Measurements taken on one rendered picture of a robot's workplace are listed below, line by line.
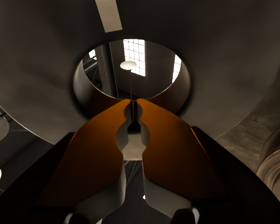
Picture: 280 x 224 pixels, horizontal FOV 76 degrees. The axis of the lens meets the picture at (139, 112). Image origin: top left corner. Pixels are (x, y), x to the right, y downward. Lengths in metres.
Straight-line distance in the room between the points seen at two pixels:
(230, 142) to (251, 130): 0.10
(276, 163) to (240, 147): 0.24
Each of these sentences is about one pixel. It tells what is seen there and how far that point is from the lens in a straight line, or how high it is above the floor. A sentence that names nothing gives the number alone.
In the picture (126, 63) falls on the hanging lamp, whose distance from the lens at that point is 7.09.
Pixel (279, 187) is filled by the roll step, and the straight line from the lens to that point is 0.51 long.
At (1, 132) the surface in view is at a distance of 3.03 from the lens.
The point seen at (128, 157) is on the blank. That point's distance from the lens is 0.16.
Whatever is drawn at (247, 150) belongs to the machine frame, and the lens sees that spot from 0.70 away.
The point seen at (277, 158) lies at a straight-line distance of 0.46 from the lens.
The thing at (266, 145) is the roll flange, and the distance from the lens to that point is 0.53.
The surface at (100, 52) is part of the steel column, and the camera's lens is 4.68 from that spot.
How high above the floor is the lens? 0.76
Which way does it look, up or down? 46 degrees up
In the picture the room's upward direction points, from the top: 177 degrees clockwise
